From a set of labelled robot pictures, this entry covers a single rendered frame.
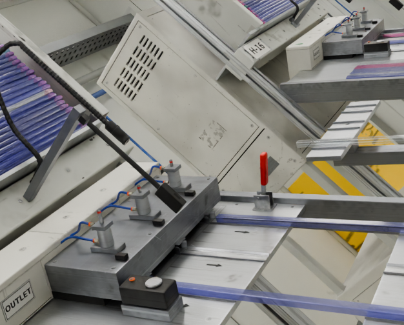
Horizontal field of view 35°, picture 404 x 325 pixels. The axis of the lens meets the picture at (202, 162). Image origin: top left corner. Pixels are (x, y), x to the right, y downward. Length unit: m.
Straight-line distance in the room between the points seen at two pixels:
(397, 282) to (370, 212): 0.24
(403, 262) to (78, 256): 0.48
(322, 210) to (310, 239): 2.97
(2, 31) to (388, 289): 0.94
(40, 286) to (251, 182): 1.21
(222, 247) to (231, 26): 1.14
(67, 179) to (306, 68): 1.12
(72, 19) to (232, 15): 2.50
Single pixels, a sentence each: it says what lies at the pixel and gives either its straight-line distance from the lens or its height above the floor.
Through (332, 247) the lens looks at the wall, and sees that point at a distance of 4.22.
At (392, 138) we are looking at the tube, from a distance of 1.26.
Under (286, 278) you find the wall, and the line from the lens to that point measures 3.76.
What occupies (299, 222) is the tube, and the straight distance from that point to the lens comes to 1.08.
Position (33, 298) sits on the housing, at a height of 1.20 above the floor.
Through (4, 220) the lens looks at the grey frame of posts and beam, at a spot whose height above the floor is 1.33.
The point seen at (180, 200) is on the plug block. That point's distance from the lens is 0.95.
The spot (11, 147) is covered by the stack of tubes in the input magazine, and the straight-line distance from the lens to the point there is 1.16.
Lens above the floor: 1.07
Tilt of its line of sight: 5 degrees up
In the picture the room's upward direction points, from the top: 48 degrees counter-clockwise
